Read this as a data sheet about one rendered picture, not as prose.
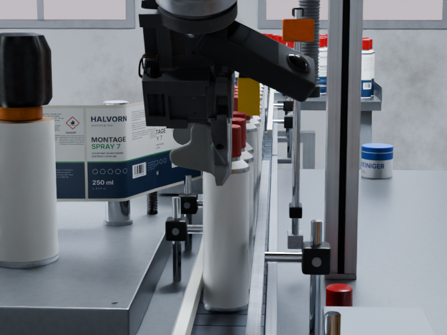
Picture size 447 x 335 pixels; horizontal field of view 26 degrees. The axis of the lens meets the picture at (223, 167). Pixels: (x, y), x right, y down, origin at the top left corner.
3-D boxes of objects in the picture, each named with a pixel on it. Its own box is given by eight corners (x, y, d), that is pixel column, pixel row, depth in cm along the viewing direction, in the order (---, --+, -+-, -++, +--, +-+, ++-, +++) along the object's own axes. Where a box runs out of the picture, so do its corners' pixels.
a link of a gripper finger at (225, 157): (213, 145, 96) (209, 72, 91) (231, 145, 96) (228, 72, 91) (210, 175, 93) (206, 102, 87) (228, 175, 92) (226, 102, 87)
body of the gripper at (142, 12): (154, 87, 96) (145, -21, 89) (241, 88, 96) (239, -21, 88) (146, 134, 91) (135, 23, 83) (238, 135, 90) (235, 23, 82)
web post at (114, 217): (106, 219, 152) (103, 100, 149) (135, 219, 152) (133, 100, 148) (100, 226, 147) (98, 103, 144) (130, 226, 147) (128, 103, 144)
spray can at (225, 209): (204, 298, 112) (203, 122, 108) (249, 299, 111) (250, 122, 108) (201, 313, 107) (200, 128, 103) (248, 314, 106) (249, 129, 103)
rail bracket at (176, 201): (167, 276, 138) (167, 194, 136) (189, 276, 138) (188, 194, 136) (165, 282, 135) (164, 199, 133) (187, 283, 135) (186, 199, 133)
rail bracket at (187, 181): (179, 246, 155) (179, 173, 153) (219, 247, 154) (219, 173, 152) (177, 252, 151) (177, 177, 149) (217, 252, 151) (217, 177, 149)
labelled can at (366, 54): (372, 100, 334) (373, 40, 330) (356, 100, 334) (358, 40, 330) (370, 98, 339) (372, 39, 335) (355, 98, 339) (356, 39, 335)
